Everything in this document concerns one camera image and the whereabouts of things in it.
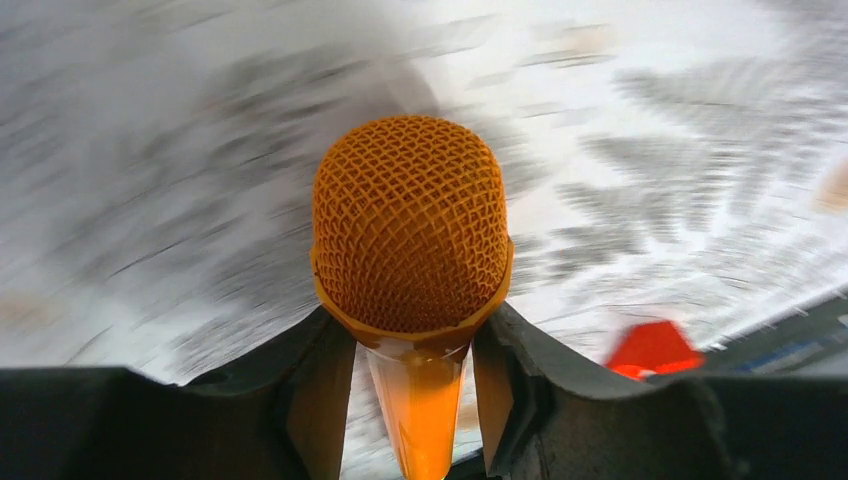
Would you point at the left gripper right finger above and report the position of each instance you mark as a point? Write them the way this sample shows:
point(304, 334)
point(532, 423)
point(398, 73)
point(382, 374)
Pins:
point(547, 412)

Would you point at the orange toy microphone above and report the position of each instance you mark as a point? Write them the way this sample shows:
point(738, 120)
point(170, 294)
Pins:
point(411, 254)

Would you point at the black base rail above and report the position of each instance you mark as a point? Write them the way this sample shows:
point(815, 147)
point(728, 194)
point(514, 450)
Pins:
point(808, 336)

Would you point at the small red plastic piece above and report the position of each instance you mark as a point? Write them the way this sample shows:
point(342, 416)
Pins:
point(653, 348)

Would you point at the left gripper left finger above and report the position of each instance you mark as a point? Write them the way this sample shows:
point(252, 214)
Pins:
point(276, 412)

